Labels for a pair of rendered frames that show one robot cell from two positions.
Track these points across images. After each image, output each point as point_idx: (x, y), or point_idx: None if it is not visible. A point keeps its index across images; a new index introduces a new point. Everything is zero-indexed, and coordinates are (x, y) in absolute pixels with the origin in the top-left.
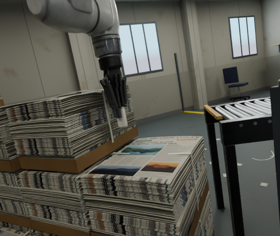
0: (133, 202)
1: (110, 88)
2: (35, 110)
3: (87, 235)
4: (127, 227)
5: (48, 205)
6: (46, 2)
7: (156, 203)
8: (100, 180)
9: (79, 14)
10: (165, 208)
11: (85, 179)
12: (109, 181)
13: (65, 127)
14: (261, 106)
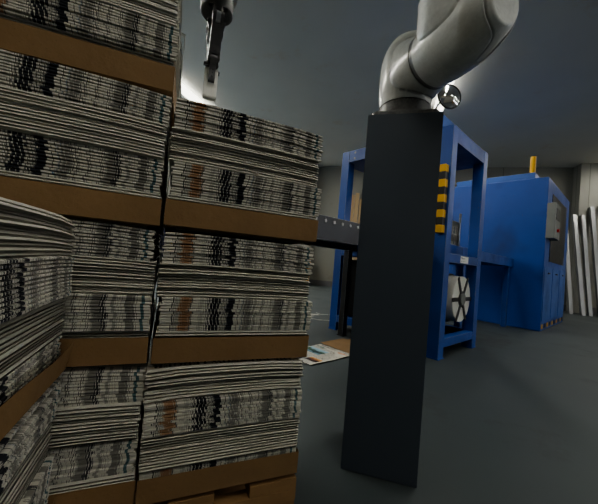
0: (268, 154)
1: (222, 29)
2: None
3: (155, 205)
4: (248, 190)
5: (50, 135)
6: None
7: (301, 157)
8: (220, 113)
9: None
10: (310, 165)
11: (188, 104)
12: (236, 118)
13: (177, 9)
14: None
